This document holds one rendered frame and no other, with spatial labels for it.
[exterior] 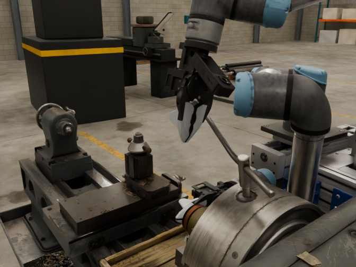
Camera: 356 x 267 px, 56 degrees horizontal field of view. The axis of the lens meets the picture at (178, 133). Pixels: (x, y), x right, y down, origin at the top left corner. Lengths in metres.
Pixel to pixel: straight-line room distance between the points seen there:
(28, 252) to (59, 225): 0.61
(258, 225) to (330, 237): 0.12
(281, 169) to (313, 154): 0.31
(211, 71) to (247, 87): 0.21
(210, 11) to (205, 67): 0.11
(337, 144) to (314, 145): 0.53
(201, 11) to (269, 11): 0.13
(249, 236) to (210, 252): 0.08
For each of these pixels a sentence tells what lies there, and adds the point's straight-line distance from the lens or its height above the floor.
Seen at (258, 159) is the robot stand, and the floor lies 1.07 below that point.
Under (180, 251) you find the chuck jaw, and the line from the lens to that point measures 0.73.
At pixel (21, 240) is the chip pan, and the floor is 0.54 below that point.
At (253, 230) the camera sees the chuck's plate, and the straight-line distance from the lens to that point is 0.61.
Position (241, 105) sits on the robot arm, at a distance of 0.86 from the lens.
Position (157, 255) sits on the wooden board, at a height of 0.89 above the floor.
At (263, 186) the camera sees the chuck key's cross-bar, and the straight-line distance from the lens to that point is 0.58.
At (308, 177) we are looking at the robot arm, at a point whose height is 1.16.
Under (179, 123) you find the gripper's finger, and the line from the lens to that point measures 0.71.
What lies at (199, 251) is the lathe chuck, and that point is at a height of 1.15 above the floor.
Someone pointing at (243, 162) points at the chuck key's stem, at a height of 1.31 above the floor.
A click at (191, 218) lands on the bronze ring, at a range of 0.83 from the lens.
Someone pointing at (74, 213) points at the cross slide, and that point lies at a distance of 1.15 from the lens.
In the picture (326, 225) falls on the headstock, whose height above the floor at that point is 1.25.
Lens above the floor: 1.56
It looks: 19 degrees down
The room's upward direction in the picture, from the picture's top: straight up
